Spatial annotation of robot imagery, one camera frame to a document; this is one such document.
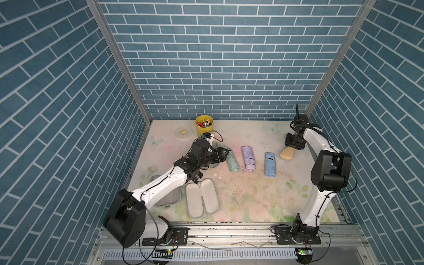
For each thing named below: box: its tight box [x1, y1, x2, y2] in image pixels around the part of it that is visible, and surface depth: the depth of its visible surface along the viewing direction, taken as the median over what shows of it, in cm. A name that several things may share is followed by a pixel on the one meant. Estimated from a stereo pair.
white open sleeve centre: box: [186, 178, 219, 219], surface depth 86 cm
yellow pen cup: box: [195, 114, 214, 137], surface depth 104 cm
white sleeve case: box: [279, 145, 296, 161], surface depth 93 cm
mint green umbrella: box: [220, 144, 241, 173], surface depth 98 cm
